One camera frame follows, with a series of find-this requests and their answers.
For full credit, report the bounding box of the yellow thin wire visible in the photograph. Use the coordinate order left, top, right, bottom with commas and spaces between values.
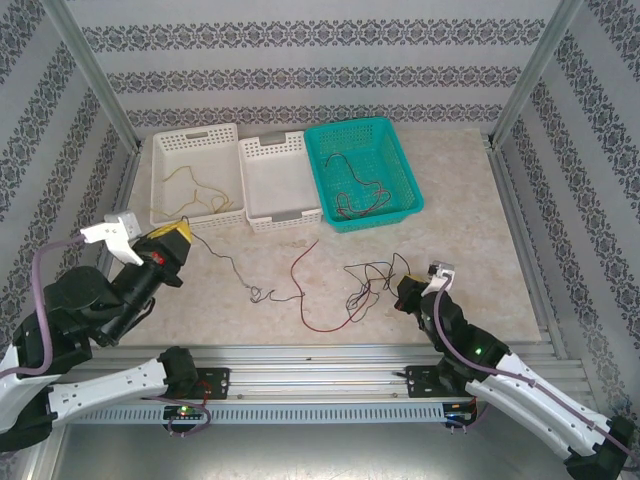
151, 197, 221, 217
163, 164, 235, 214

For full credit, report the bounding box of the dark red thin wire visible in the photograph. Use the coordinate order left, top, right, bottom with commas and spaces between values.
324, 153, 386, 194

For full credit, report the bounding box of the small controller board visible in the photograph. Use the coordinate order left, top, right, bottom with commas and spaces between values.
163, 403, 206, 422
443, 401, 480, 425

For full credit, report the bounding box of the large white plastic basket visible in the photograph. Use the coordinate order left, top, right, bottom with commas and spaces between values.
149, 122, 247, 230

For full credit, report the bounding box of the teal plastic basket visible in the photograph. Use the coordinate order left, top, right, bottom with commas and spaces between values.
303, 115, 426, 235

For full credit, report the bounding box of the grey metal panel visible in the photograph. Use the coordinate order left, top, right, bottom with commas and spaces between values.
47, 422, 601, 480

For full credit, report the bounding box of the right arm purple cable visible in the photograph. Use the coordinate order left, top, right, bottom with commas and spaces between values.
433, 279, 632, 476

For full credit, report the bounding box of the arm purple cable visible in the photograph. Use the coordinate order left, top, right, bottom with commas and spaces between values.
0, 235, 212, 440
433, 279, 632, 476

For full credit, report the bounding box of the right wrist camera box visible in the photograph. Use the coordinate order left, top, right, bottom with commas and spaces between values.
427, 258, 457, 294

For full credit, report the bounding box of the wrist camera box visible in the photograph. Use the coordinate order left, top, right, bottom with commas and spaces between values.
427, 258, 457, 294
79, 209, 146, 266

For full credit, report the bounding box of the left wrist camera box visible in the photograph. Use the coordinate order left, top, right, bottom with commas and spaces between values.
79, 209, 146, 266

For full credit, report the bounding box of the aluminium side rail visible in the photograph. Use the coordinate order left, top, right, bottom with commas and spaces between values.
69, 149, 142, 362
485, 142, 571, 360

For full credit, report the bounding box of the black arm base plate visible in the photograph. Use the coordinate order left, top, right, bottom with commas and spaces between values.
405, 364, 481, 400
139, 367, 232, 401

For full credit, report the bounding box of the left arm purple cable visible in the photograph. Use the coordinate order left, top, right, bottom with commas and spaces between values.
0, 235, 212, 440

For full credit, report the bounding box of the white basket with grey handles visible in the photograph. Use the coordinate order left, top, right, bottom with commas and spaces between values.
238, 130, 324, 235

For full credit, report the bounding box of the aluminium mounting rail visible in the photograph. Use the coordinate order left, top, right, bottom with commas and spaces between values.
48, 343, 594, 402

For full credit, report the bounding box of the slotted grey cable duct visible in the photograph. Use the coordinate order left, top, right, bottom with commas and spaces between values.
67, 403, 447, 426

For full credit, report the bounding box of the aluminium frame post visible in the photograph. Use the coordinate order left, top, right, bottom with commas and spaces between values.
492, 0, 586, 146
39, 0, 141, 151

